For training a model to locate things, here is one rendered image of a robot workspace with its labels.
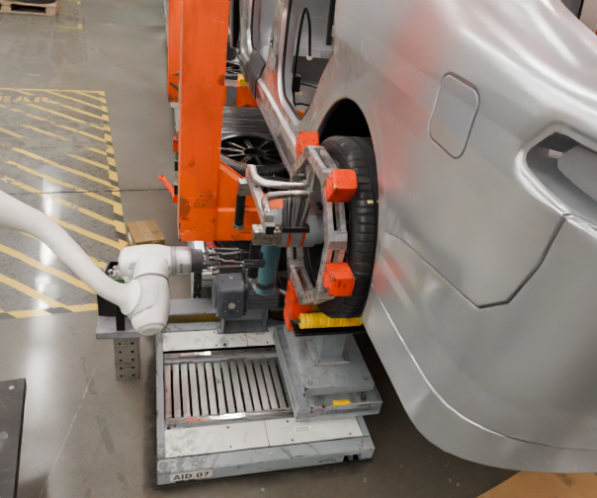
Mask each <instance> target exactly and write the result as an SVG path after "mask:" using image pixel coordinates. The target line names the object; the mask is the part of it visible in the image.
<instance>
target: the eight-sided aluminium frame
mask: <svg viewBox="0 0 597 498"><path fill-rule="evenodd" d="M308 163H310V164H311V165H312V168H313V170H315V172H316V175H317V177H318V178H319V181H320V185H321V195H322V208H323V221H324V246H323V251H322V256H321V262H320V267H319V272H318V277H317V282H316V286H315V288H313V286H312V283H311V281H310V278H309V276H308V274H307V271H306V269H305V265H304V260H303V248H302V247H297V258H296V259H294V249H293V247H287V268H288V274H289V276H290V277H291V280H292V283H293V286H294V289H295V292H296V294H297V297H298V302H299V304H300V305H318V304H319V303H322V302H324V301H327V300H329V299H333V298H335V296H329V294H328V292H327V290H326V288H325V285H324V283H323V281H322V276H323V271H324V266H325V263H330V262H331V257H332V252H333V250H335V253H334V258H333V262H332V263H343V259H344V255H345V250H346V249H347V238H348V232H347V230H346V218H345V207H344V203H336V202H334V203H335V215H336V227H337V230H334V226H333V213H332V202H328V201H327V200H326V195H325V187H324V182H325V180H326V179H327V177H328V175H329V174H330V172H331V170H332V169H338V167H337V166H336V164H335V163H334V161H333V160H332V158H331V157H330V155H329V154H328V153H327V151H326V148H324V147H323V146H315V145H307V146H306V148H305V149H304V151H303V152H302V154H301V155H300V157H299V158H298V160H297V161H296V163H295V164H294V165H293V166H292V170H291V173H290V176H291V178H290V182H292V183H296V182H297V181H299V182H300V183H303V180H306V175H307V169H308ZM298 274H300V277H301V281H302V284H303V286H304V289H305V291H304V290H303V287H302V285H301V282H300V280H299V275H298Z"/></svg>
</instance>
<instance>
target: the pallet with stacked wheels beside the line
mask: <svg viewBox="0 0 597 498"><path fill-rule="evenodd" d="M15 5H20V6H15ZM23 6H31V7H23ZM34 7H40V8H34ZM0 8H1V9H0V12H8V13H20V14H31V15H43V16H54V17H56V15H57V14H56V13H57V12H58V10H57V9H59V2H58V0H0ZM12 9H22V10H33V11H43V12H33V11H22V10H12ZM45 12H46V13H45Z"/></svg>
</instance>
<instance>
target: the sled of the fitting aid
mask: <svg viewBox="0 0 597 498"><path fill-rule="evenodd" d="M273 339H274V343H275V346H276V350H277V354H278V357H279V361H280V365H281V368H282V372H283V376H284V379H285V383H286V387H287V390H288V394H289V398H290V401H291V404H292V408H293V411H294V415H295V419H296V422H303V421H313V420H323V419H333V418H343V417H352V416H362V415H372V414H379V413H380V410H381V407H382V404H383V401H382V399H381V396H380V394H379V392H378V390H377V388H376V385H375V384H374V388H373V390H369V391H357V392H346V393H335V394H323V395H312V396H303V394H302V391H301V388H300V384H299V379H298V375H297V372H296V369H295V365H294V362H293V359H292V356H291V352H290V349H289V346H288V342H287V339H286V336H285V332H284V325H275V327H274V333H273Z"/></svg>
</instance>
